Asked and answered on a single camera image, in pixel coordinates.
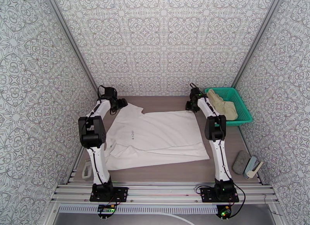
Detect beige drawstring shorts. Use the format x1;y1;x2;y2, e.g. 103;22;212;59
206;88;239;121

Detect white t-shirt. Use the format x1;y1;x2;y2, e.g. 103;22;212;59
102;104;210;171

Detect green plastic mesh basket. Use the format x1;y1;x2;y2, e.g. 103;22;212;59
204;87;254;128

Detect grey white handheld device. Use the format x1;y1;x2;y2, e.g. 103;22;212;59
81;158;94;182

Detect grey oval stone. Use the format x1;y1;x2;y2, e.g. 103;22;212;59
231;150;251;176

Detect grey stapler tool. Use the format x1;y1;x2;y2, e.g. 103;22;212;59
243;156;264;180

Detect white perforated vent strip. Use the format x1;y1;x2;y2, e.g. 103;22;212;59
58;205;219;215

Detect aluminium corner post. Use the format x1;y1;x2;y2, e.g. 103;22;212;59
41;0;104;102
231;0;286;88

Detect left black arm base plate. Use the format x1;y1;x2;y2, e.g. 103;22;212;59
89;186;129;203

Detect aluminium rail frame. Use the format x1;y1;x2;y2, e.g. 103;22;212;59
50;182;279;206

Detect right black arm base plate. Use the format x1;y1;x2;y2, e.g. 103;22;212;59
199;186;240;204

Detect black base power cable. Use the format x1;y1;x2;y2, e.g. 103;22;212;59
229;182;246;218

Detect white curved cable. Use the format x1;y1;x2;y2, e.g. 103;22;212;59
155;213;195;225

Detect thin loose wire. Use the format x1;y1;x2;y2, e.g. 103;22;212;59
263;194;283;216

